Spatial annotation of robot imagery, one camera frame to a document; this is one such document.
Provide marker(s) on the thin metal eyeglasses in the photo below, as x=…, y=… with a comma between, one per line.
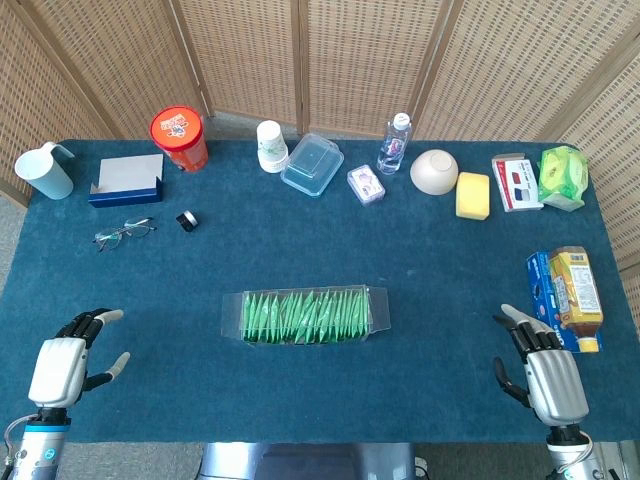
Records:
x=112, y=236

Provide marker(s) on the blue table cloth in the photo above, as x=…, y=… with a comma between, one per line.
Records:
x=320, y=240

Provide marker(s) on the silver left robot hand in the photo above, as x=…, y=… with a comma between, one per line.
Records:
x=57, y=365

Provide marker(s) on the white paper cup stack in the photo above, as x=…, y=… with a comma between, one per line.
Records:
x=271, y=150

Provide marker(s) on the blue and white card box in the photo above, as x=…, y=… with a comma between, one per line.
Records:
x=125, y=197

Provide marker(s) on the red white 3D glasses box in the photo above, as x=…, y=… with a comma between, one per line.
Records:
x=517, y=185

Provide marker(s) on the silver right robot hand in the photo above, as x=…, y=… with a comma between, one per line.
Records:
x=555, y=385

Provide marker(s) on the grey robot torso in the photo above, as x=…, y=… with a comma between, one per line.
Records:
x=300, y=462

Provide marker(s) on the clear water bottle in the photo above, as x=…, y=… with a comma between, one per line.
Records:
x=394, y=147

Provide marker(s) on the blue snack package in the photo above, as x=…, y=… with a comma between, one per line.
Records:
x=540, y=285

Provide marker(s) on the small black silver jar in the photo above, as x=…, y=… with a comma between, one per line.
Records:
x=186, y=221

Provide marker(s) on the beige bowl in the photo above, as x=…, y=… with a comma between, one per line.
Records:
x=434, y=172

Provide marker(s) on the clear box of green packets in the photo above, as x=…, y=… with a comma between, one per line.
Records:
x=378, y=310

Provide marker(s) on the clear plastic food container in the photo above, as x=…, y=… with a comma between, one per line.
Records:
x=312, y=165

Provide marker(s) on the light blue mug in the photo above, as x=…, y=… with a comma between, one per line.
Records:
x=45, y=175

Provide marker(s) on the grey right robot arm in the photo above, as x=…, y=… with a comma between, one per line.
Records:
x=570, y=460

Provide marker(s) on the yellow juice bottle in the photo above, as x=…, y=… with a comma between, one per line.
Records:
x=577, y=290

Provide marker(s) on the green wet wipes pack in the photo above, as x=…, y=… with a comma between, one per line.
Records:
x=562, y=175

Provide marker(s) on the orange red snack tub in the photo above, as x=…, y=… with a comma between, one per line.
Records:
x=177, y=130

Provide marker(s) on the yellow sponge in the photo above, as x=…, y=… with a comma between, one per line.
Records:
x=472, y=196

